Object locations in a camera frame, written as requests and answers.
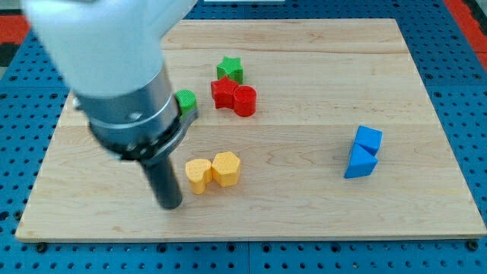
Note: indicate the yellow heart block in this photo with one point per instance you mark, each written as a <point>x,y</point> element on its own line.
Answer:
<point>199,174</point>

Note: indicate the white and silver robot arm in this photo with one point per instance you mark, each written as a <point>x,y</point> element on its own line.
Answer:
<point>109,53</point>

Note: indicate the yellow hexagon block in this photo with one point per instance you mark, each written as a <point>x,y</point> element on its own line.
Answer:
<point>226,169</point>

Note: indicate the red cylinder block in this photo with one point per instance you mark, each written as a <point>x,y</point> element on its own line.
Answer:
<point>245,101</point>

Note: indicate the red star block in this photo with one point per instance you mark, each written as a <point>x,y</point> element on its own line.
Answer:
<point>223,92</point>

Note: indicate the light wooden board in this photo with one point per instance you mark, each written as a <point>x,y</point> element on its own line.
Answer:
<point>316,81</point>

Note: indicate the green cylinder block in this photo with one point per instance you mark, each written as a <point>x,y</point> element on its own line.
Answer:
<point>186,100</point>

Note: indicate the green star block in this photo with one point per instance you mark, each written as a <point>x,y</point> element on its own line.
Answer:
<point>232,68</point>

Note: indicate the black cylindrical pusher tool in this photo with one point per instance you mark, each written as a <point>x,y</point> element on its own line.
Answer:
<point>163,181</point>

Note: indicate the blue triangle block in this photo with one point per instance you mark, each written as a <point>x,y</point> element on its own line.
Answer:
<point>361,163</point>

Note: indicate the blue cube block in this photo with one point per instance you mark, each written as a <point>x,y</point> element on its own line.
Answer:
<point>369,139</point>

